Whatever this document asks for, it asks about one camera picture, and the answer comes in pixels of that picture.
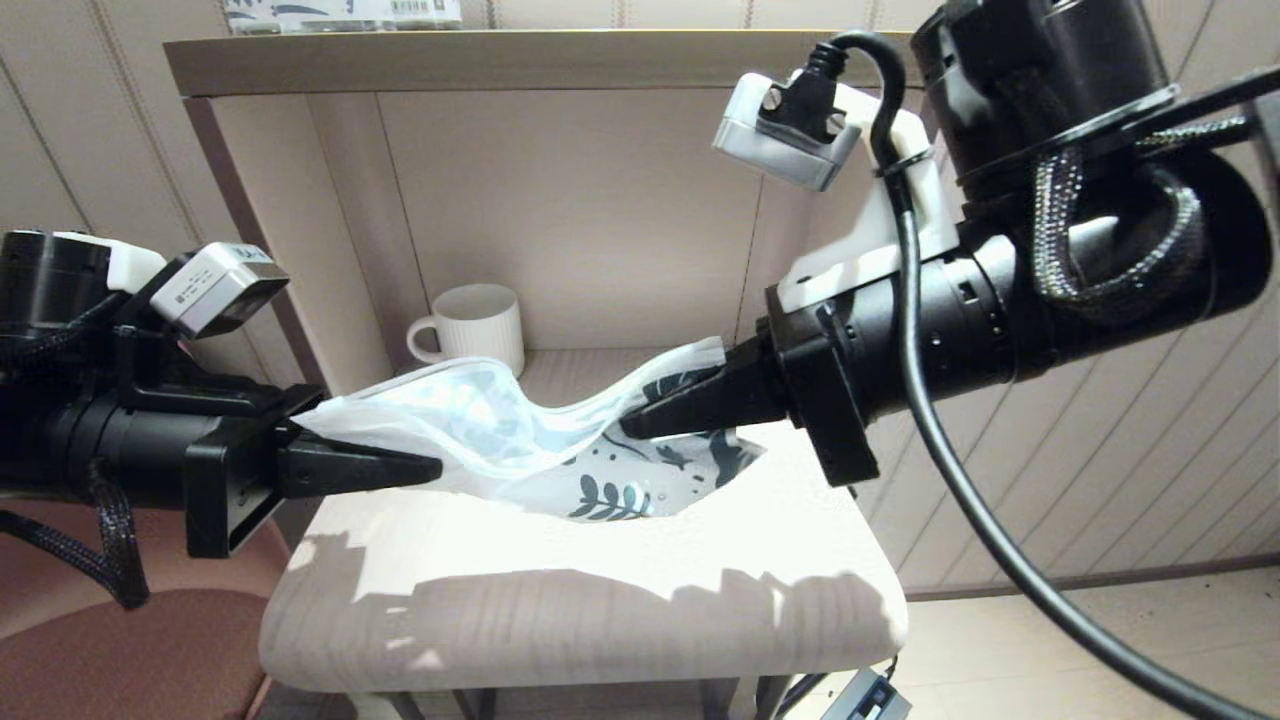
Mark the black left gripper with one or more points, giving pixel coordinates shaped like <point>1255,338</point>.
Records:
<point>230,480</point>

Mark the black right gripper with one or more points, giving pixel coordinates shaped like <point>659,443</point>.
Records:
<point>825,400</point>

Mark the white floral plastic bag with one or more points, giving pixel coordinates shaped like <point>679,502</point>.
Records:
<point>480,430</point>

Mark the white ribbed ceramic mug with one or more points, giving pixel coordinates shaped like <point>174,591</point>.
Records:
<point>470,320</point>

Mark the light wooden desk with shelf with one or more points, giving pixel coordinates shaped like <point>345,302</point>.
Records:
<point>560,200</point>

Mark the reddish brown chair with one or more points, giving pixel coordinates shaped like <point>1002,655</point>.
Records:
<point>120,650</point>

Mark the patterned package with barcode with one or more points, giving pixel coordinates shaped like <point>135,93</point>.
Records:
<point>340,12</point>

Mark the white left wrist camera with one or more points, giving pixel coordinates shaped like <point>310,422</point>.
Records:
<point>215,290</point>

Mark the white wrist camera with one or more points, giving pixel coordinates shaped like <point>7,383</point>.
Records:
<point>215,290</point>
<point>790,130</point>

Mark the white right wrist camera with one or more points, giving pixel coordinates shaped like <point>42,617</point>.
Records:
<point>790,130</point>

